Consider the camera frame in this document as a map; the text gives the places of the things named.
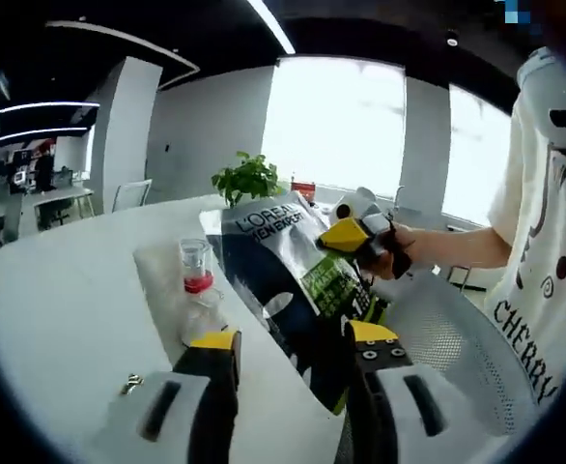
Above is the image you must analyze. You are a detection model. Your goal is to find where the green potted plant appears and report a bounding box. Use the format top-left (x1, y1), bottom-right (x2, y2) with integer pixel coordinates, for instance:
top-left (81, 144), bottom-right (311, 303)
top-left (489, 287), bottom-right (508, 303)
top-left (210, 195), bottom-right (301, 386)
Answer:
top-left (211, 151), bottom-right (284, 209)

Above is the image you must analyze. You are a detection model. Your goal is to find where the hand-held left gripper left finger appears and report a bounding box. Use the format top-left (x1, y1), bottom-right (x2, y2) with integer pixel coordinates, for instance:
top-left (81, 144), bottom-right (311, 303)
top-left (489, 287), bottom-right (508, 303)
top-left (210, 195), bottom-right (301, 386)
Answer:
top-left (140, 331), bottom-right (243, 464)

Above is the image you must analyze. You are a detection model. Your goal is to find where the white red-collared skincare pump bottle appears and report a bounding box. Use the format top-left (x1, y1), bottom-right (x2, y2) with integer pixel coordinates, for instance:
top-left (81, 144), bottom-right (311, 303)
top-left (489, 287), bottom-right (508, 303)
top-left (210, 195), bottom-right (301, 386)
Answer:
top-left (179, 237), bottom-right (216, 296)

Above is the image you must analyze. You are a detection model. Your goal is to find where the white mesh chair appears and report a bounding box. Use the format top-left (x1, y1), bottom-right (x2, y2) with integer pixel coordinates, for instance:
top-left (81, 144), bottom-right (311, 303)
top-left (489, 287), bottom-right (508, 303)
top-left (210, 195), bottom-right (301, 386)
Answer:
top-left (369, 270), bottom-right (545, 436)

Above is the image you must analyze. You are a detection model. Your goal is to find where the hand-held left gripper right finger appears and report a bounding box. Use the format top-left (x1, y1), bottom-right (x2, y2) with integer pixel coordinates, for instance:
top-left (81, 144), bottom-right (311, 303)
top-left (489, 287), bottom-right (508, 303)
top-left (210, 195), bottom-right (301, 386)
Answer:
top-left (343, 319), bottom-right (451, 464)

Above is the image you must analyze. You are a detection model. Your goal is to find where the person's right hand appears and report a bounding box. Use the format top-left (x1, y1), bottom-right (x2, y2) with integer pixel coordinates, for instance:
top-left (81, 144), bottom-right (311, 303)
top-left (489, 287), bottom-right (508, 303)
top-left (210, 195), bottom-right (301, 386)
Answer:
top-left (365, 225), bottom-right (419, 282)

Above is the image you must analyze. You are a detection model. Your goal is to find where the gold foil skincare sachet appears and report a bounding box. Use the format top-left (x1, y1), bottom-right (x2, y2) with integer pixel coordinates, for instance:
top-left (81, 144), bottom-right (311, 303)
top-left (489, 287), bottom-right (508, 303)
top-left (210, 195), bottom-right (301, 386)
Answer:
top-left (121, 372), bottom-right (144, 395)

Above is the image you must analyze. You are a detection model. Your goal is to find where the black green skincare sachet pack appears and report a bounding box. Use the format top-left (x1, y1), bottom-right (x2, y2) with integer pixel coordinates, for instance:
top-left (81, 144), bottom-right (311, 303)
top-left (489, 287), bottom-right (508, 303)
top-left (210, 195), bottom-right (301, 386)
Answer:
top-left (199, 190), bottom-right (390, 415)

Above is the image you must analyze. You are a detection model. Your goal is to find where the person's white printed shirt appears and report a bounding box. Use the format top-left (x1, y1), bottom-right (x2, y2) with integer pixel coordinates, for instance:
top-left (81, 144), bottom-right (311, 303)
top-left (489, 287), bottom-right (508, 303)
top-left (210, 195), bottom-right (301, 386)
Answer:
top-left (485, 45), bottom-right (566, 407)

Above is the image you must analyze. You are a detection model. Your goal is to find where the large white skincare tube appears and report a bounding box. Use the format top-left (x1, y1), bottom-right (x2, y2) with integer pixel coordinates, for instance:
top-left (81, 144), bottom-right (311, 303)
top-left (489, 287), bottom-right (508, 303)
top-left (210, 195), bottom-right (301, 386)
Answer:
top-left (132, 241), bottom-right (231, 349)

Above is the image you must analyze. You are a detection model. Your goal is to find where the white office chair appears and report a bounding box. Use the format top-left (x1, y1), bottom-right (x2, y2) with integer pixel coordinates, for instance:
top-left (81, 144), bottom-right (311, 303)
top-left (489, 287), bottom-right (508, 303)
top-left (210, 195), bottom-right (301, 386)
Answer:
top-left (112, 178), bottom-right (153, 214)

